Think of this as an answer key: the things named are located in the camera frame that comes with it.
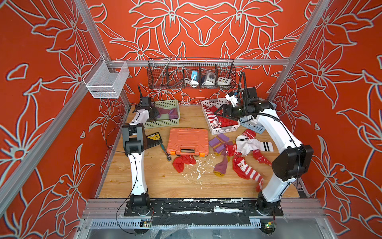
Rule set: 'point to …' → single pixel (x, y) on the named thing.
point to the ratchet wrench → (168, 156)
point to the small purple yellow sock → (220, 169)
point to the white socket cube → (210, 79)
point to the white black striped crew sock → (246, 145)
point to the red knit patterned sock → (249, 133)
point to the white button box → (224, 82)
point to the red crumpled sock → (179, 162)
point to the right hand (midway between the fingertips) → (217, 113)
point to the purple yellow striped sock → (218, 143)
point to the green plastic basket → (163, 120)
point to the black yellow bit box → (153, 140)
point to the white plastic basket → (214, 102)
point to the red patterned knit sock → (231, 149)
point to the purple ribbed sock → (173, 112)
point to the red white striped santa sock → (243, 170)
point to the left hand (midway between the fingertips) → (155, 112)
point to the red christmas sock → (226, 122)
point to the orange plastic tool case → (188, 141)
